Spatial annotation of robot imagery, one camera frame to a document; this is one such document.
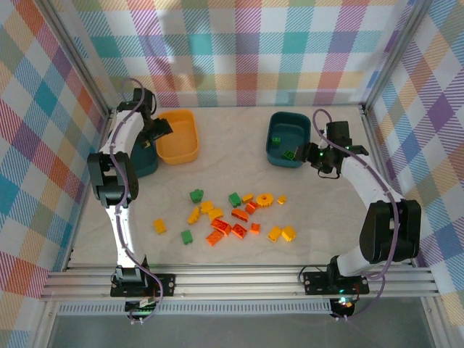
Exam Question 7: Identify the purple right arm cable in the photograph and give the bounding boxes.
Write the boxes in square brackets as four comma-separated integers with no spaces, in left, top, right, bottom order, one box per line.
[312,108,402,322]

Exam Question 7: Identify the teal plastic container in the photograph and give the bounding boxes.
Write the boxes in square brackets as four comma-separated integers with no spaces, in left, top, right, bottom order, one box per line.
[130,139,160,178]
[265,111,312,170]

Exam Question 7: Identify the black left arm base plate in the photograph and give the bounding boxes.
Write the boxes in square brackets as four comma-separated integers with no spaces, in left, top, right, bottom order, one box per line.
[110,273,177,299]

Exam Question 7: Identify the short aluminium frame leg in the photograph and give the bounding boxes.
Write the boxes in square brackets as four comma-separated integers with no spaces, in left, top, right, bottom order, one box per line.
[32,299,61,348]
[422,295,449,348]

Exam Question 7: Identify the plaid fabric backdrop panel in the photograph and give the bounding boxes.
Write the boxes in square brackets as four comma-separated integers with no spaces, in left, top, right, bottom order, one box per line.
[0,0,109,348]
[54,0,418,109]
[365,0,464,348]

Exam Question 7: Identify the aluminium frame post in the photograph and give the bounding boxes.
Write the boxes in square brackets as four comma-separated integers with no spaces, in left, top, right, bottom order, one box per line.
[43,0,115,119]
[360,0,436,109]

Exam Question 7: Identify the aluminium table side rail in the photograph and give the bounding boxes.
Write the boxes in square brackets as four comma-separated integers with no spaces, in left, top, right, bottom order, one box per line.
[63,108,115,273]
[360,104,418,269]

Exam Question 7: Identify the grey slotted cable duct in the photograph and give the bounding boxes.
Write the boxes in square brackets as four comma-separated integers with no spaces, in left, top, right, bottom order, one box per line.
[57,299,333,316]

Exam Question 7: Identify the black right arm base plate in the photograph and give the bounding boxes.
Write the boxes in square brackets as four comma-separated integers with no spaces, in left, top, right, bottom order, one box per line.
[302,270,370,295]

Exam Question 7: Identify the yellow plastic container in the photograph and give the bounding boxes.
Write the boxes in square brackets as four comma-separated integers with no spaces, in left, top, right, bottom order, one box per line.
[155,109,200,166]

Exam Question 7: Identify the wide aluminium frame rail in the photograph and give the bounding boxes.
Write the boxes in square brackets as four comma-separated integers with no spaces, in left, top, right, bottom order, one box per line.
[38,266,442,302]

